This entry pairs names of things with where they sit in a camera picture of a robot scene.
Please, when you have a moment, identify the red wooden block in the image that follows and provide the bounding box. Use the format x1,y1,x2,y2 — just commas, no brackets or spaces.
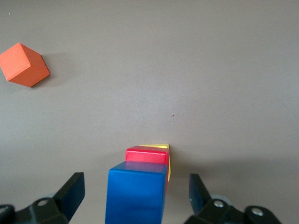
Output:
125,146,171,195

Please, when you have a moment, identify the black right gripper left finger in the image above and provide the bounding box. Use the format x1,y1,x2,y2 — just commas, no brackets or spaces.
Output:
14,172,85,224

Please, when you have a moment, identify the orange wooden block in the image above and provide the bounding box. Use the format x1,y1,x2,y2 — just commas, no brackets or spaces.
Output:
0,42,51,88

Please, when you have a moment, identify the blue wooden block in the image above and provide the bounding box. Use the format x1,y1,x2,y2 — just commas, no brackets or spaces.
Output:
105,161,168,224

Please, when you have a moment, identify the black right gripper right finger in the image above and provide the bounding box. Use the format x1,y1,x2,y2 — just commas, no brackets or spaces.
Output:
184,173,282,224

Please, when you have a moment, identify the yellow wooden block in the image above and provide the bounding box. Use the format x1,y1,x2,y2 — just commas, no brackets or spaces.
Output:
139,143,172,183

